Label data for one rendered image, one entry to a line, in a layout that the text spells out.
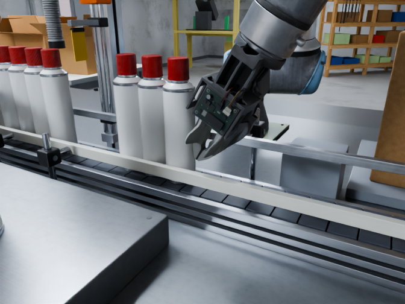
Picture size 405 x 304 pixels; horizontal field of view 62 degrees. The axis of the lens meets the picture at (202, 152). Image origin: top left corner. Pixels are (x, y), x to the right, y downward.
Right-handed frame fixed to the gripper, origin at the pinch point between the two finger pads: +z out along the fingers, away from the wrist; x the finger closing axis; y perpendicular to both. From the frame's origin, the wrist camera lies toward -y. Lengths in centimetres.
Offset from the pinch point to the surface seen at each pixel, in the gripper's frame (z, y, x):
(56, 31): 5.3, -8.8, -45.1
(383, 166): -14.9, -2.5, 21.8
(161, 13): 206, -645, -412
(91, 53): 77, -123, -130
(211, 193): 3.1, 3.0, 5.6
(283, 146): -8.5, -2.5, 9.8
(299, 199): -6.9, 4.6, 16.0
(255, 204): -0.6, 3.0, 12.0
